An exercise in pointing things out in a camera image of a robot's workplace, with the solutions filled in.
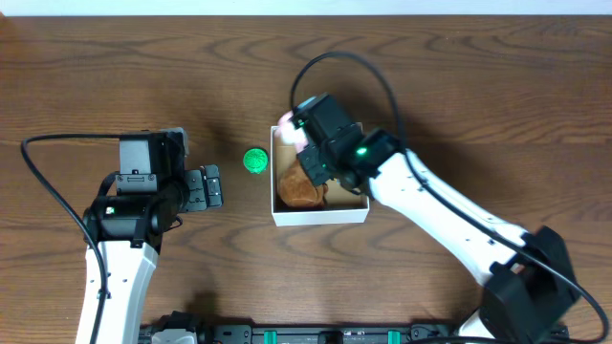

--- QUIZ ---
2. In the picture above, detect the green round toy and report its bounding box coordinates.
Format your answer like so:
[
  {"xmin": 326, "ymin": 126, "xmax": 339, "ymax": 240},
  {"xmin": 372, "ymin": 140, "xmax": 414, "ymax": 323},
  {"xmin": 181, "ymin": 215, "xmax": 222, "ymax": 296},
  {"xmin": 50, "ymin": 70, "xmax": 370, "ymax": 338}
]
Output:
[{"xmin": 243, "ymin": 147, "xmax": 269, "ymax": 174}]

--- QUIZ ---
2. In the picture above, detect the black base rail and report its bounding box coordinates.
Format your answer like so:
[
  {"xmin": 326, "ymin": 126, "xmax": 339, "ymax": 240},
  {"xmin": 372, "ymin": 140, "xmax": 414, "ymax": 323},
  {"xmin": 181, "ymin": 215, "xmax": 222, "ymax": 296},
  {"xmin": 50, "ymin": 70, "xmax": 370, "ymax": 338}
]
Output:
[{"xmin": 136, "ymin": 311, "xmax": 461, "ymax": 344}]

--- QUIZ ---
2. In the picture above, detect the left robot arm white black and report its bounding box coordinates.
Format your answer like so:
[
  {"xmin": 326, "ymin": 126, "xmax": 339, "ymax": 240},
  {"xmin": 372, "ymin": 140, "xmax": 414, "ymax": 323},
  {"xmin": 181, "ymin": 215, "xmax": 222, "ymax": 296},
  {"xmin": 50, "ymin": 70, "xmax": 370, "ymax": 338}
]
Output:
[{"xmin": 76, "ymin": 164, "xmax": 223, "ymax": 343}]

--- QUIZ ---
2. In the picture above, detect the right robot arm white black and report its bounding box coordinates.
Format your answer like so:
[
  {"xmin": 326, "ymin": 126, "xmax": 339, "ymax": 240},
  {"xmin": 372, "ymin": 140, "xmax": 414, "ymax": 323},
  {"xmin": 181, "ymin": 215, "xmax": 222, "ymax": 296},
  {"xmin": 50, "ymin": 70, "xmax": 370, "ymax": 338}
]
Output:
[{"xmin": 297, "ymin": 124, "xmax": 581, "ymax": 343}]

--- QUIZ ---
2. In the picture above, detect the pink white duck toy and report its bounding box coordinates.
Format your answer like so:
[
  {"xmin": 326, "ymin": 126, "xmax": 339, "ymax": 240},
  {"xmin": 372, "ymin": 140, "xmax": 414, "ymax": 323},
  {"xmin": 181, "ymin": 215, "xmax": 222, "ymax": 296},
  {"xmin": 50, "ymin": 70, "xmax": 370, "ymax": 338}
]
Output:
[{"xmin": 275, "ymin": 112, "xmax": 308, "ymax": 153}]

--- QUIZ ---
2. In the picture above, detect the brown plush bear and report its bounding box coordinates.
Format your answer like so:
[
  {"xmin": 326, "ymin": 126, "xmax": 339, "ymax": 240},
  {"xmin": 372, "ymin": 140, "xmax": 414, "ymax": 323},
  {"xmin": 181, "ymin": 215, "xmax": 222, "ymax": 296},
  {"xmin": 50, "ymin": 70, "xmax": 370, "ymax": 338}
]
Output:
[{"xmin": 277, "ymin": 161, "xmax": 328, "ymax": 208}]

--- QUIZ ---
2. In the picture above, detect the white cardboard box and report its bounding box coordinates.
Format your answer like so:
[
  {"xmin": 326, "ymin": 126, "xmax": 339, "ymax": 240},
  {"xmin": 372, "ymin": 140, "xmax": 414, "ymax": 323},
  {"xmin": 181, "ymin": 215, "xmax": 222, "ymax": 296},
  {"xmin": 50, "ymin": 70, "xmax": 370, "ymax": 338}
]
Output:
[{"xmin": 270, "ymin": 126, "xmax": 370, "ymax": 226}]

